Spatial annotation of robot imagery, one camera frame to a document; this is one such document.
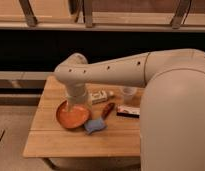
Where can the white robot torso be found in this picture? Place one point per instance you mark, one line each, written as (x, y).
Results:
(172, 122)

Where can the white tube with label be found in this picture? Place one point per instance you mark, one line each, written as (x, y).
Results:
(101, 96)

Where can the right metal chair leg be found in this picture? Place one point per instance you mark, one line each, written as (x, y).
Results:
(178, 17)

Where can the wooden table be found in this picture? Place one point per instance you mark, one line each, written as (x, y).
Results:
(48, 139)

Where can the orange ceramic bowl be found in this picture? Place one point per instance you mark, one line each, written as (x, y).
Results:
(72, 118)

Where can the small black and white box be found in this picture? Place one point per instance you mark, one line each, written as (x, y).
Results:
(128, 111)

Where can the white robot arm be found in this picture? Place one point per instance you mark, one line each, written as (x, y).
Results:
(136, 70)

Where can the metal chair leg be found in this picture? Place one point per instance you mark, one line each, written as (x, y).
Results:
(178, 17)
(30, 18)
(87, 8)

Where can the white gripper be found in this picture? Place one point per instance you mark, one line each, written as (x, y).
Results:
(77, 94)

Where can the middle metal chair leg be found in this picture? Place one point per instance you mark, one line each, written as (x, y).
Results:
(87, 8)

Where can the translucent ceramic cup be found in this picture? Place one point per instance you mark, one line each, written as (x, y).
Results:
(127, 94)

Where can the left metal chair leg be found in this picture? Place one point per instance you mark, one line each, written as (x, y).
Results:
(30, 18)

